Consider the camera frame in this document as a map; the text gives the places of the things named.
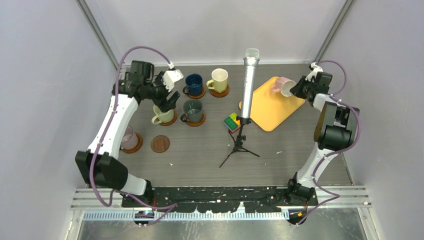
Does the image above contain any silver microphone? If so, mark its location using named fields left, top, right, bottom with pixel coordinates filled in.
left=240, top=48, right=260, bottom=125

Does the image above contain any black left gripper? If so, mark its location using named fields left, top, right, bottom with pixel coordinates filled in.
left=144, top=72, right=180, bottom=112

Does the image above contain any colourful toy brick block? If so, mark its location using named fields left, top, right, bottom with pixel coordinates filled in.
left=224, top=112, right=241, bottom=134

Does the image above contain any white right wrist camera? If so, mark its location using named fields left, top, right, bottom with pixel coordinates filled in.
left=305, top=62, right=323, bottom=83

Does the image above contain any mauve purple mug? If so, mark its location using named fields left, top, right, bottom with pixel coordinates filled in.
left=120, top=126, right=139, bottom=150

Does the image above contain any cream yellow mug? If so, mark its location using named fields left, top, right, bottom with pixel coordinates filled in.
left=206, top=68, right=229, bottom=93

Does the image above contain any dark walnut wooden coaster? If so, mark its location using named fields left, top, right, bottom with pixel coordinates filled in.
left=150, top=135, right=170, bottom=153

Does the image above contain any yellow tray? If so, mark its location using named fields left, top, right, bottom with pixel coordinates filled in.
left=250, top=76, right=305, bottom=132

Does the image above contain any pink cream mug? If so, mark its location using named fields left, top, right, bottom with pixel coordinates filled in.
left=271, top=77, right=297, bottom=97

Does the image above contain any dark green mug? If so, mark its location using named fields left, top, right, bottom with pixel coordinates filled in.
left=180, top=99, right=203, bottom=123

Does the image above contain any black microphone tripod stand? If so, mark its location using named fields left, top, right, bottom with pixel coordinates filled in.
left=219, top=115, right=260, bottom=168

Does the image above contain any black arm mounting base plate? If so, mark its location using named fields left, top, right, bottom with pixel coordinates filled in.
left=135, top=186, right=307, bottom=214

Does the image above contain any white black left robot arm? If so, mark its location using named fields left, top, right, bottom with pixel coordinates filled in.
left=75, top=60, right=184, bottom=207

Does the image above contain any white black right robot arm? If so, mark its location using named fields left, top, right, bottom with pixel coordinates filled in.
left=285, top=70, right=359, bottom=205

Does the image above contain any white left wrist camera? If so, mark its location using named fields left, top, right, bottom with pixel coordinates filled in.
left=162, top=62, right=184, bottom=93

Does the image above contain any light green mug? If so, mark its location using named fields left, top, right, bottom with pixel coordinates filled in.
left=151, top=105, right=175, bottom=125

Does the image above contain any brown wooden coaster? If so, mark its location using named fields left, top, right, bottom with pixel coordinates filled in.
left=185, top=113, right=206, bottom=127
left=186, top=85, right=206, bottom=99
left=121, top=132, right=143, bottom=154
left=209, top=84, right=230, bottom=98
left=160, top=109, right=178, bottom=126

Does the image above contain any aluminium front rail frame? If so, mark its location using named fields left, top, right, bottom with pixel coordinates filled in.
left=70, top=185, right=372, bottom=223

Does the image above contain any dark blue mug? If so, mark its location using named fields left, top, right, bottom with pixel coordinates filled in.
left=182, top=73, right=203, bottom=97

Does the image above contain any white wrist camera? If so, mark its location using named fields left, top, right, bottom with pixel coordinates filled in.
left=162, top=62, right=184, bottom=93
left=305, top=62, right=323, bottom=83

